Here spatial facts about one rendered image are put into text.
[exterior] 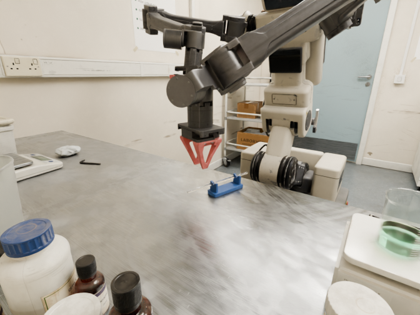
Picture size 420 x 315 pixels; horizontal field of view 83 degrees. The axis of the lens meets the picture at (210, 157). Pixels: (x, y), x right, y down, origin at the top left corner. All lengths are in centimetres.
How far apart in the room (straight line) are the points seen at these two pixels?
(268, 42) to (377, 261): 39
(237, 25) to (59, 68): 93
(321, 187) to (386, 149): 206
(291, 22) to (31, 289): 56
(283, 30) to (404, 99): 289
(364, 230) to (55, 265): 40
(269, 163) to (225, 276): 87
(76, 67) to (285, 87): 112
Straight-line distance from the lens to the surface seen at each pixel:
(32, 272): 34
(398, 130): 339
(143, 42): 191
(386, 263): 37
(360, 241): 39
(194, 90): 43
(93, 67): 161
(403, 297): 37
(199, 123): 51
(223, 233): 49
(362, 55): 333
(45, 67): 150
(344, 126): 338
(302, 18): 54
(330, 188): 144
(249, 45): 50
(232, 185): 65
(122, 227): 54
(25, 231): 35
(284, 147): 124
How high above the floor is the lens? 105
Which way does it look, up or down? 19 degrees down
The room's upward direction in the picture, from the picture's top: straight up
